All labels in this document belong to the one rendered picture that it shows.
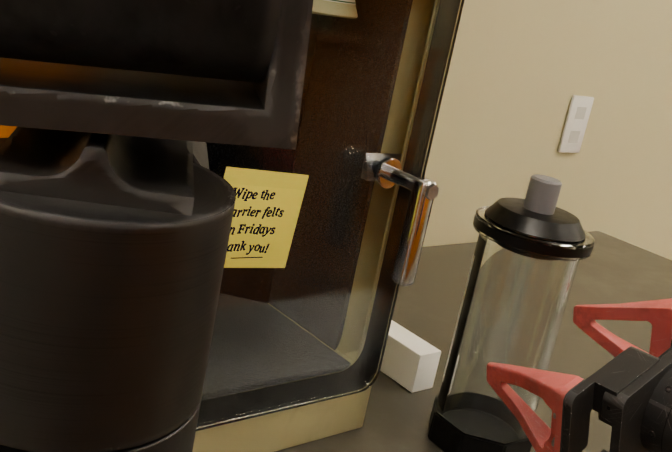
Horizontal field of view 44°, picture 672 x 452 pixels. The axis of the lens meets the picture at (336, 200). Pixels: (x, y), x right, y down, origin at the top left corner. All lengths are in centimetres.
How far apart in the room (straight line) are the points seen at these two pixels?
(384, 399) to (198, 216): 73
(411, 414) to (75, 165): 73
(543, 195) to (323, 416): 28
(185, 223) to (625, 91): 169
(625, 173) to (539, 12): 54
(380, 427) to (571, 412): 36
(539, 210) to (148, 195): 62
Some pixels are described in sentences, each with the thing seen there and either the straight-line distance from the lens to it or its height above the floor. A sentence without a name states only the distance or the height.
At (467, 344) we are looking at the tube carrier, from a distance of 77.
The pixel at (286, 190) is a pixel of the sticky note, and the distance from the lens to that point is 62.
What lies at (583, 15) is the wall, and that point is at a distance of 163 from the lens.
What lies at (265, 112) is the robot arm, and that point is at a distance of 16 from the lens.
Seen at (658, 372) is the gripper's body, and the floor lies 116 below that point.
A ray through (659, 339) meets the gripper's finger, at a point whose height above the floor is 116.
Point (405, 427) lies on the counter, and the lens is 84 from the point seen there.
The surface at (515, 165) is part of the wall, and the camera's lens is 158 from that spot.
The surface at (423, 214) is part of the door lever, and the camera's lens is 65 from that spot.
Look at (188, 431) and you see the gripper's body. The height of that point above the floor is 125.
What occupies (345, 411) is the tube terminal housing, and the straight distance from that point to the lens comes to 79.
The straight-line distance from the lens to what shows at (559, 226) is 74.
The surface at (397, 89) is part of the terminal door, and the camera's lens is 66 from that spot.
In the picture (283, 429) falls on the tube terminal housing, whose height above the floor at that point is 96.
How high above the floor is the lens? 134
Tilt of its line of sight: 15 degrees down
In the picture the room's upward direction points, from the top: 11 degrees clockwise
